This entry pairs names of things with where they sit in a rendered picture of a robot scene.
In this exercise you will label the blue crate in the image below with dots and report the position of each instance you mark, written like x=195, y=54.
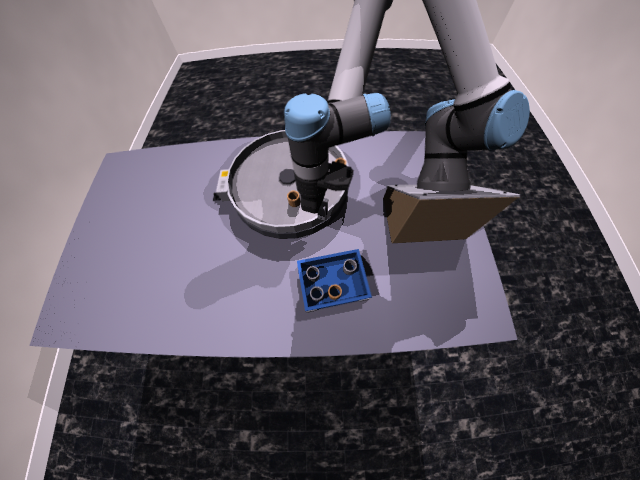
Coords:
x=331, y=272

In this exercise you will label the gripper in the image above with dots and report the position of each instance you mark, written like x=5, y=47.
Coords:
x=337, y=178

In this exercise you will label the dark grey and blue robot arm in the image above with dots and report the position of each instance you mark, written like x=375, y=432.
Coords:
x=495, y=118

